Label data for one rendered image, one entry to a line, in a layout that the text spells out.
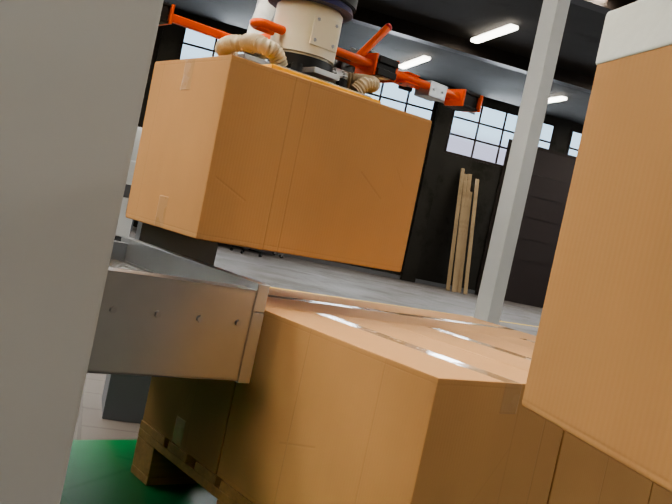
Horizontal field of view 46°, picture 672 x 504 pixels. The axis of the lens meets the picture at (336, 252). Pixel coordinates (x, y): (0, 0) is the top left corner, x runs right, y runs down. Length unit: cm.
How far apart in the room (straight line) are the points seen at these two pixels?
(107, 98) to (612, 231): 44
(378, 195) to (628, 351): 137
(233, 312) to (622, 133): 103
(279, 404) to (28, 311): 111
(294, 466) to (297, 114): 77
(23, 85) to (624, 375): 52
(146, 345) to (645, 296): 106
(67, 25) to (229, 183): 114
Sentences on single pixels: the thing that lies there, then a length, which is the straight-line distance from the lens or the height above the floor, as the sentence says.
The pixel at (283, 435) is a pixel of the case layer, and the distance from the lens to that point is 170.
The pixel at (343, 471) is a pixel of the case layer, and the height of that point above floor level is 31.
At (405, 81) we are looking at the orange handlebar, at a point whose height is 119.
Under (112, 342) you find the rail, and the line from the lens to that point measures 153.
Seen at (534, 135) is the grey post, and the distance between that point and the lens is 528.
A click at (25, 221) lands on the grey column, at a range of 64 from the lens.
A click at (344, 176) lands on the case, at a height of 88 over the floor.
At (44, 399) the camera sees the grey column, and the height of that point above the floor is 58.
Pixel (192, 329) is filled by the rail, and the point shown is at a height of 50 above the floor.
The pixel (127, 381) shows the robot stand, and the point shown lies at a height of 13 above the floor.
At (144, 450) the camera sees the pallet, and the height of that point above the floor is 8.
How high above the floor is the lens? 76
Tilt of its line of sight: 2 degrees down
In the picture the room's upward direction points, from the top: 12 degrees clockwise
